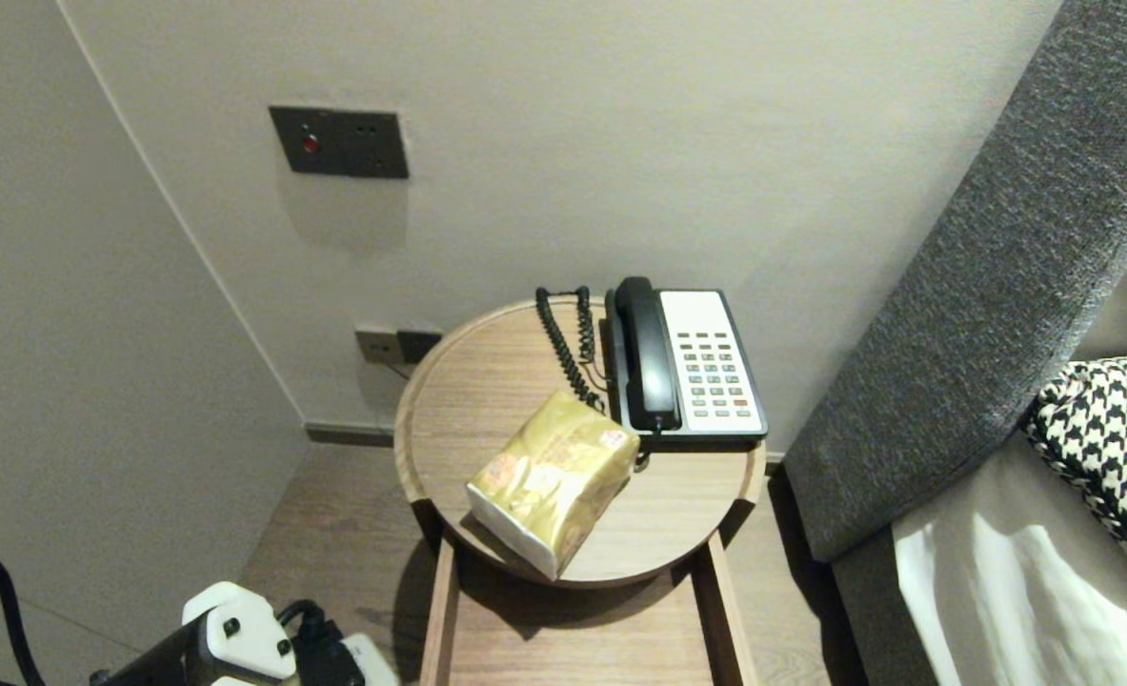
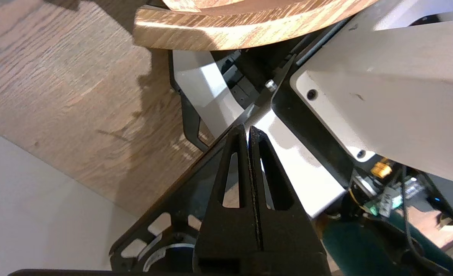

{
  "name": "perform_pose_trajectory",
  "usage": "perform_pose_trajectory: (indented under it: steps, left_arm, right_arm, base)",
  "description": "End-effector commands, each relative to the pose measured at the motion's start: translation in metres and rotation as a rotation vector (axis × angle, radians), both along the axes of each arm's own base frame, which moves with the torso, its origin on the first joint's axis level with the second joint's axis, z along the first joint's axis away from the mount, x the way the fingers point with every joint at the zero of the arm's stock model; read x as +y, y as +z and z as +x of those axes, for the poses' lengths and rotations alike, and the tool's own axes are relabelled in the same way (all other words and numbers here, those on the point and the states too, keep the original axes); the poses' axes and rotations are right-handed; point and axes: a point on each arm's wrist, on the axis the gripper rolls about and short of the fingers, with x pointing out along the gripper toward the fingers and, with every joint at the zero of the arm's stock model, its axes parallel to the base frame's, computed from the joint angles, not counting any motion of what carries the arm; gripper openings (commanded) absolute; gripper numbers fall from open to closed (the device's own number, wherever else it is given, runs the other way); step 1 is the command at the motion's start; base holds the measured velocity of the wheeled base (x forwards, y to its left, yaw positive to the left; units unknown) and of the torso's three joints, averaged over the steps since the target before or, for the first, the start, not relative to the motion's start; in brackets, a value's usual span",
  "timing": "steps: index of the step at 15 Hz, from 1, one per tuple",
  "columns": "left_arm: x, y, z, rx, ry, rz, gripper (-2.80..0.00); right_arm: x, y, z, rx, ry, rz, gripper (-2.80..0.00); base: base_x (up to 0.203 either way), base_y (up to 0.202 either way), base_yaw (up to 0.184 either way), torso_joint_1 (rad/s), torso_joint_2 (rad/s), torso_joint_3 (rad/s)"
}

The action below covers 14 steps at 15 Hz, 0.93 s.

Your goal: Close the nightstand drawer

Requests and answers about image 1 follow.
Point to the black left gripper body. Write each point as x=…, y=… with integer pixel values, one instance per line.
x=163, y=662

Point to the curved wooden table drawer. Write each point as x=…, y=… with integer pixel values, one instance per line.
x=573, y=648

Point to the gold tissue pack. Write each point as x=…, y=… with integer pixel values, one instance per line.
x=553, y=476

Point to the thin grey telephone line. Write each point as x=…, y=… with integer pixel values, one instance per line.
x=399, y=369

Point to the round wooden side table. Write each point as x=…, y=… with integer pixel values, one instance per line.
x=487, y=381

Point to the black telephone handset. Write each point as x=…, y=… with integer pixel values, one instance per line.
x=647, y=353

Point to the black and white desk phone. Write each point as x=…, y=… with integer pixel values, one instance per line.
x=715, y=362

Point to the grey upholstered bed base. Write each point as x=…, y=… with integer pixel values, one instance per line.
x=882, y=619

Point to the white bed sheet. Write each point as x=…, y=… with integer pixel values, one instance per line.
x=1030, y=591

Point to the grey fabric headboard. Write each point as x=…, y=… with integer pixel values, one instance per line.
x=1001, y=238

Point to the black white houndstooth pillow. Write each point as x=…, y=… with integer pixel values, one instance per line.
x=1116, y=438

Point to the beige wall data socket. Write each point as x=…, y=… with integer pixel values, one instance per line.
x=375, y=344

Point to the grey wall power outlet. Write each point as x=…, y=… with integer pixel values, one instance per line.
x=420, y=344

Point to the dark wall switch panel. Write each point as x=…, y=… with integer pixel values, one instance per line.
x=339, y=143

